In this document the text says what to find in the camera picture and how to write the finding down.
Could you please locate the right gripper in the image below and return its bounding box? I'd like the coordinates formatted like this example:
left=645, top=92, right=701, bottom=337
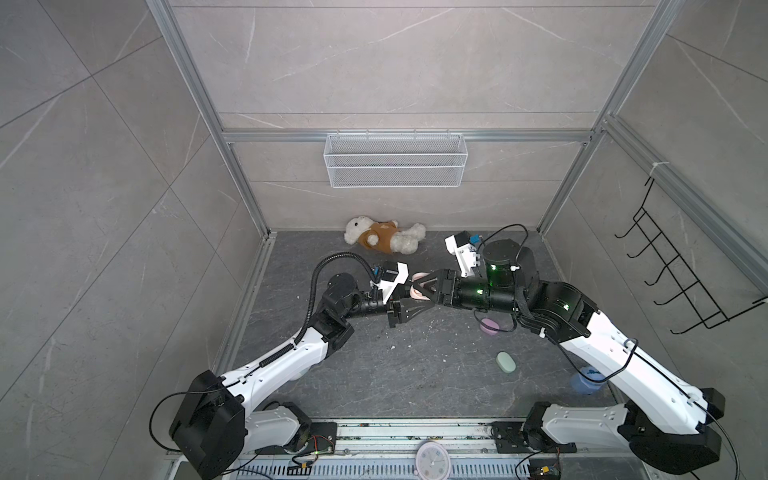
left=413, top=267, right=525, bottom=317

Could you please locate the pink earbud case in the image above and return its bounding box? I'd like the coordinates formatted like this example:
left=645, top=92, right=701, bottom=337
left=409, top=272, right=430, bottom=301

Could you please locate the purple earbud case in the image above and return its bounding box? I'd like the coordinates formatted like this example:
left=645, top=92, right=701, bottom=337
left=479, top=318, right=499, bottom=336

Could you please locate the mint green earbud case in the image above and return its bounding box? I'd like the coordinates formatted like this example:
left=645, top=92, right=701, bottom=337
left=495, top=352, right=517, bottom=374

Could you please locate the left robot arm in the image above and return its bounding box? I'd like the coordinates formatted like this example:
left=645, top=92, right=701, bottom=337
left=169, top=252, right=434, bottom=479

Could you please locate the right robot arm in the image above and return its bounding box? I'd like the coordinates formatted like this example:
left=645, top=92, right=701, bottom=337
left=412, top=232, right=732, bottom=475

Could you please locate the white teddy bear brown hoodie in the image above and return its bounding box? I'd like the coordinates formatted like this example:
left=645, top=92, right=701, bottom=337
left=344, top=216, right=426, bottom=255

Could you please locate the white round clock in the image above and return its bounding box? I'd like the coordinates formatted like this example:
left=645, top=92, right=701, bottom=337
left=415, top=441, right=452, bottom=480

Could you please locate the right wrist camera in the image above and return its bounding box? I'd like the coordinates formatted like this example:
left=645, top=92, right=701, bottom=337
left=445, top=231, right=480, bottom=278

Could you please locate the white wire mesh basket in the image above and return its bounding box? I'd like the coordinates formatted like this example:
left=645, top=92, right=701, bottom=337
left=323, top=133, right=468, bottom=188

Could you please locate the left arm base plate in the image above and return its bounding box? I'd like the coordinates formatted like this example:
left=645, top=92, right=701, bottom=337
left=260, top=421, right=338, bottom=455

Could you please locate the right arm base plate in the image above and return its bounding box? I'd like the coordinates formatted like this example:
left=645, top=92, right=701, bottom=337
left=490, top=421, right=577, bottom=454

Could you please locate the black wire hook rack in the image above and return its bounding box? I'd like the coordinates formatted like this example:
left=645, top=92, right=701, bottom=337
left=614, top=177, right=767, bottom=336

